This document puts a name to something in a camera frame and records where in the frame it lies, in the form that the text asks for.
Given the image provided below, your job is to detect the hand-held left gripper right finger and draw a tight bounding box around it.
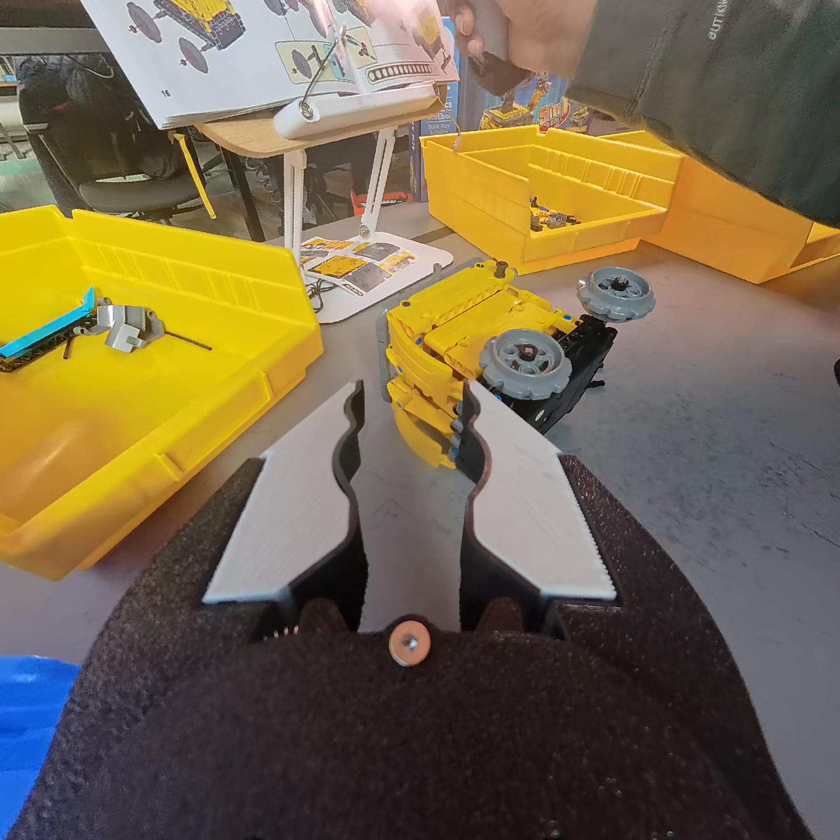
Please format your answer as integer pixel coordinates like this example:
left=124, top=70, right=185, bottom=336
left=459, top=381, right=619, bottom=635

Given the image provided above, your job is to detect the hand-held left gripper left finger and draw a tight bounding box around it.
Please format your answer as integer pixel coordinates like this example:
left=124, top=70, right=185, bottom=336
left=202, top=381, right=367, bottom=642

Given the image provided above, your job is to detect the yellow storage bin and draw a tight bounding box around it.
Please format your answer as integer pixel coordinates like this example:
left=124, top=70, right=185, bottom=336
left=0, top=205, right=324, bottom=583
left=599, top=130, right=840, bottom=286
left=419, top=125, right=685, bottom=277

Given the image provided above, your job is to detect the heap of mixed lego parts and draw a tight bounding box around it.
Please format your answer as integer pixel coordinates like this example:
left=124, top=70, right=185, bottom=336
left=527, top=196, right=583, bottom=235

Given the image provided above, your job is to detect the grey lego wheel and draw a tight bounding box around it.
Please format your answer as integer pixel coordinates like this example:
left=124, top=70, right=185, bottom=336
left=477, top=327, right=573, bottom=403
left=576, top=266, right=658, bottom=324

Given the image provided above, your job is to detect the yellow lego vehicle model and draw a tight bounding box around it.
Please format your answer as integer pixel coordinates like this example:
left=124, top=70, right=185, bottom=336
left=375, top=258, right=619, bottom=471

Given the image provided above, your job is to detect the blue storage bin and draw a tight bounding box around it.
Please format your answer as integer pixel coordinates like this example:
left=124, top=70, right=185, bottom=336
left=0, top=653, right=81, bottom=816

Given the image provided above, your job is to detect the person's right forearm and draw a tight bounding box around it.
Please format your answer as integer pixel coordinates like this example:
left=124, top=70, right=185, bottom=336
left=566, top=0, right=840, bottom=229

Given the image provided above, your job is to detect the blue lego set box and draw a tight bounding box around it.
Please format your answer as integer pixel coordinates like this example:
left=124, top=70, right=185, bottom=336
left=406, top=16, right=595, bottom=206

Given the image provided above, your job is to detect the lego sticker sheet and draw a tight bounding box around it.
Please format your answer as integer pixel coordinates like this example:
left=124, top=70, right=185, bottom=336
left=300, top=235, right=422, bottom=296

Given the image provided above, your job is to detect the lego instruction booklet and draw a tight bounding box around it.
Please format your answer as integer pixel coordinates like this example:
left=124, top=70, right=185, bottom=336
left=79, top=0, right=462, bottom=130

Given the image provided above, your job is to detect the long black lego beam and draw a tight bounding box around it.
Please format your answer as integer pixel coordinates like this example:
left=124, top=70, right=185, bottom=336
left=0, top=325, right=101, bottom=376

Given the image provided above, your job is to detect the person's right hand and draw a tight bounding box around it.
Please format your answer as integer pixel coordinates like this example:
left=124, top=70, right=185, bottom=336
left=436, top=0, right=599, bottom=82

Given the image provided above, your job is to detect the cyan strip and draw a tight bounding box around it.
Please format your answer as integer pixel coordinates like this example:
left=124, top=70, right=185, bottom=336
left=0, top=287, right=97, bottom=360

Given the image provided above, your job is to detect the black office chair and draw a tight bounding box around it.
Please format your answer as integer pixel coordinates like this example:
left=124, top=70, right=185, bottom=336
left=14, top=54, right=212, bottom=225

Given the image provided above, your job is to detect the yellow strap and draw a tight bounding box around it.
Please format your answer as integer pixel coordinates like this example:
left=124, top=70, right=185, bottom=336
left=171, top=130, right=219, bottom=222

